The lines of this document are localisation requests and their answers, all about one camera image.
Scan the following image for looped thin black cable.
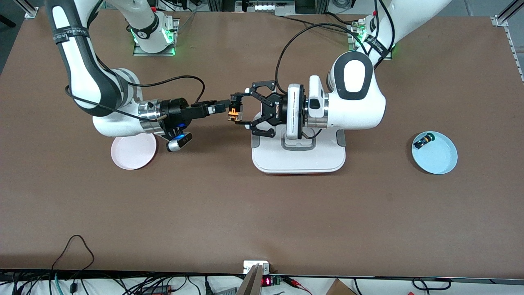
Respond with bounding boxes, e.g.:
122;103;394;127
51;235;95;273

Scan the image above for orange push-button switch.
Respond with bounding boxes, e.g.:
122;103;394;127
226;102;244;124

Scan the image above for aluminium corner bracket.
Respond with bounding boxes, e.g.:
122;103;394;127
16;0;39;19

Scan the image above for black cable on table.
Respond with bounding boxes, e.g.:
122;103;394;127
282;16;361;35

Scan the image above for green push-button switch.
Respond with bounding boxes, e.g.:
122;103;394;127
413;133;435;150

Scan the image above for coiled black cable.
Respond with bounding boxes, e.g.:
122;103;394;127
411;278;452;292

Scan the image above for aluminium frame structure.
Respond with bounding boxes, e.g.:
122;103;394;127
207;0;328;17

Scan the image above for grey metal pole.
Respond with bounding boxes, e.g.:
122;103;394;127
237;264;263;295

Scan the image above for small white mounting block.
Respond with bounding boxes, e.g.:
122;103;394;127
243;261;270;274

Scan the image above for brown cardboard piece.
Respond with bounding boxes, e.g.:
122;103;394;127
325;279;357;295

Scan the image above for pink round plate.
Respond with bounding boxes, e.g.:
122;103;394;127
111;132;157;170

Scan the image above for white lidded lunch box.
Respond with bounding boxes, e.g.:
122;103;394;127
251;113;347;175

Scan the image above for light blue round plate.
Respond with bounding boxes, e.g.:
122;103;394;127
411;131;458;175

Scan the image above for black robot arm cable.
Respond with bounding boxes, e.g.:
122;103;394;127
126;75;205;105
275;23;371;93
65;84;165;122

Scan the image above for black power adapter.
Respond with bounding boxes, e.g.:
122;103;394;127
141;285;172;295

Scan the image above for red clip leads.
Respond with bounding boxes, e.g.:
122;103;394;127
282;276;312;294

